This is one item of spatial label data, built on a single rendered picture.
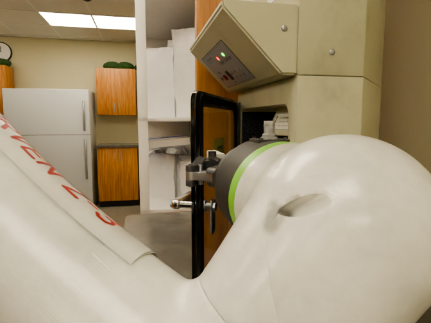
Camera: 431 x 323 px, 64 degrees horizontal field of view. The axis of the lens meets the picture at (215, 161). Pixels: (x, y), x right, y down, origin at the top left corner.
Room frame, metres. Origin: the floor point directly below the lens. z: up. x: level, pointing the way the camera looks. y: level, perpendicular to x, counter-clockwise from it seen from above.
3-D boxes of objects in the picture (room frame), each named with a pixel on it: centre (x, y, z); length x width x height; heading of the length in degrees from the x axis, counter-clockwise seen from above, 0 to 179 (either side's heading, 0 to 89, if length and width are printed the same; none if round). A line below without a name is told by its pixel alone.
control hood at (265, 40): (0.66, -0.03, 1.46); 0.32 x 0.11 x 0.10; 12
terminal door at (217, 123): (0.67, -0.01, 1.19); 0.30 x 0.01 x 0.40; 165
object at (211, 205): (0.56, 0.01, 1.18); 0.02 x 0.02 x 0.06; 75
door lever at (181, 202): (0.61, 0.04, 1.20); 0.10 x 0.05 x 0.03; 165
